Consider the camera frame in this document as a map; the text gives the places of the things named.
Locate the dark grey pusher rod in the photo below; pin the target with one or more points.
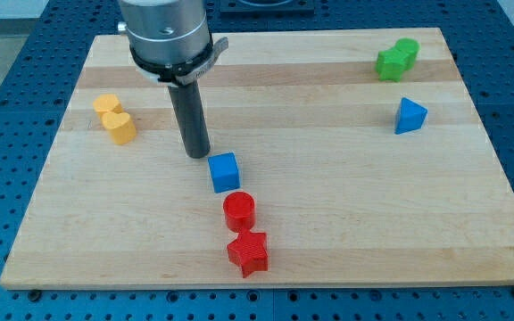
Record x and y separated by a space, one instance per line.
188 109

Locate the black clamp ring with bracket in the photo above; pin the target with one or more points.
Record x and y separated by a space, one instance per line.
184 73

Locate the blue cube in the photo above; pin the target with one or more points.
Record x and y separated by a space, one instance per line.
224 172

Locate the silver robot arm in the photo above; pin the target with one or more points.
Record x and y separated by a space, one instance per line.
171 43

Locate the wooden board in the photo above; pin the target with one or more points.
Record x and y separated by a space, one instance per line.
344 201

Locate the yellow heart block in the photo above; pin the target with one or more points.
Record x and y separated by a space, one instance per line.
120 127

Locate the yellow cylinder block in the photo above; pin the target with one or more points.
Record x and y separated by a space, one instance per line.
107 103

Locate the red cylinder block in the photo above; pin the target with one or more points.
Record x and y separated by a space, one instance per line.
239 209

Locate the red star block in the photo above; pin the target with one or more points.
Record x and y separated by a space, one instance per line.
249 252

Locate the green star block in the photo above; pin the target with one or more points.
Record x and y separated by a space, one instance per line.
391 63

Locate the blue triangle block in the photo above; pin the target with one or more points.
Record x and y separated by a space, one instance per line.
410 116

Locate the green cylinder block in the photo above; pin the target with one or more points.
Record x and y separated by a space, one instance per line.
410 47

